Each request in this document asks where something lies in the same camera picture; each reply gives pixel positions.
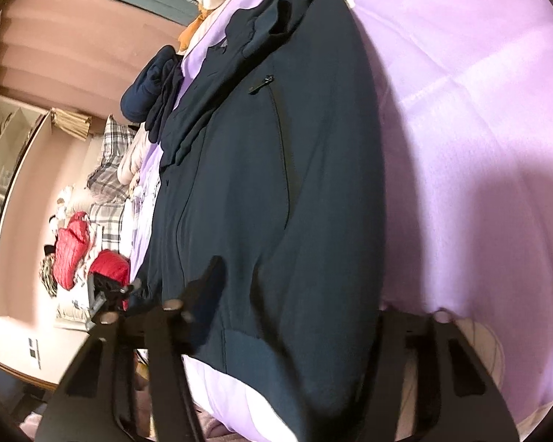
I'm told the dark navy zip jacket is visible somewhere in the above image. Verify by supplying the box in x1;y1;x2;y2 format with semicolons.
129;0;386;441

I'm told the purple floral bed sheet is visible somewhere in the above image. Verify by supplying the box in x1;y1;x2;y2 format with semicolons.
128;0;553;442

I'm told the grey plaid clothing pile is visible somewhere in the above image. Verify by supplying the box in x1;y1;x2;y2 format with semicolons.
87;116;135;252

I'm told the wooden side table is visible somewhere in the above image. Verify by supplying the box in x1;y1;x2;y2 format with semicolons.
0;316;87;392

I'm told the red knitted garment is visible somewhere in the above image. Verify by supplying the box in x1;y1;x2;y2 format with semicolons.
88;249;131;311

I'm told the red padded garment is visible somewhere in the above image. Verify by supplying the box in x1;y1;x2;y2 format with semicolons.
53;211;91;290

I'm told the folded navy blue garment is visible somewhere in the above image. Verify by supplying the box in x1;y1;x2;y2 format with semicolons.
119;45;185;144

